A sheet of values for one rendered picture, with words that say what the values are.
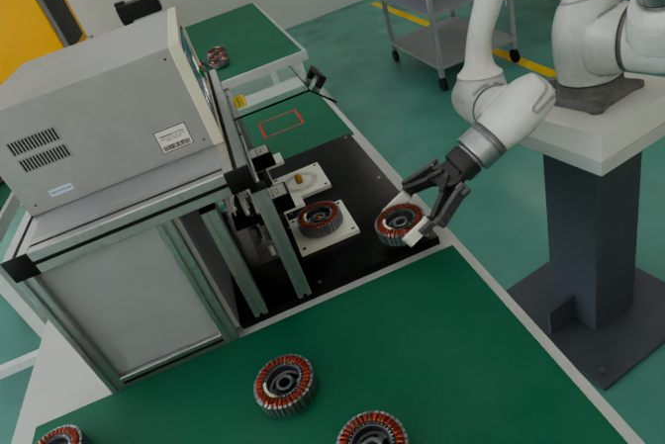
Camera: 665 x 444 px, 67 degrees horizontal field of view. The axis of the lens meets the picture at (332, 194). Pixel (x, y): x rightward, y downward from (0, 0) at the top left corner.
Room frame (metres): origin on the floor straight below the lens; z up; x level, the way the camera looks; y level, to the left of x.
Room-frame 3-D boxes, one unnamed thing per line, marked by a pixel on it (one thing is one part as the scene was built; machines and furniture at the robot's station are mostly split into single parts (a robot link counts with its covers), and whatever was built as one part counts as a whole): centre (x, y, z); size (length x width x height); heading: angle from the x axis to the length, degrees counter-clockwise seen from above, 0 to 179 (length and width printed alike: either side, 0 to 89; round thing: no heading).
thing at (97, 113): (1.12, 0.38, 1.22); 0.44 x 0.39 x 0.20; 7
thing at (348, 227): (1.02, 0.05, 0.78); 0.15 x 0.15 x 0.01; 7
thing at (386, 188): (1.14, 0.08, 0.76); 0.64 x 0.47 x 0.02; 7
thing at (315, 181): (1.26, 0.08, 0.78); 0.15 x 0.15 x 0.01; 7
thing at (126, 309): (0.77, 0.42, 0.91); 0.28 x 0.03 x 0.32; 97
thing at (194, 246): (1.11, 0.32, 0.92); 0.66 x 0.01 x 0.30; 7
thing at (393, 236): (0.87, -0.12, 0.82); 0.11 x 0.11 x 0.04
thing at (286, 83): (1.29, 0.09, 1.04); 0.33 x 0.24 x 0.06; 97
